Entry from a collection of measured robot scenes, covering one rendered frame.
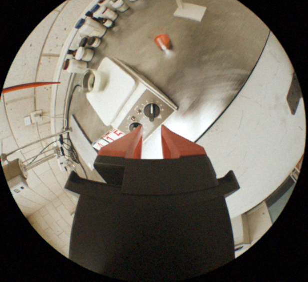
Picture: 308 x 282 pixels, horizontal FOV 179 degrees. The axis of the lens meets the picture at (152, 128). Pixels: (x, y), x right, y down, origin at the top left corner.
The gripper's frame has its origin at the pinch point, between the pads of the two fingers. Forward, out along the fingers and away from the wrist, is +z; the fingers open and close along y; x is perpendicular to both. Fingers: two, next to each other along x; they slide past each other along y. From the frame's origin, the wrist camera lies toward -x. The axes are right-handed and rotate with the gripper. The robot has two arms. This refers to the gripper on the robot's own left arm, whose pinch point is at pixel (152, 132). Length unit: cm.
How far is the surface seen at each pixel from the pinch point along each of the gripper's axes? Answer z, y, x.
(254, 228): -99, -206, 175
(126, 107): 8.6, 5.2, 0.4
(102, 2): 30, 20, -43
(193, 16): 17.5, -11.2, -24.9
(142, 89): 8.5, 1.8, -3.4
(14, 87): -5.1, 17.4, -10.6
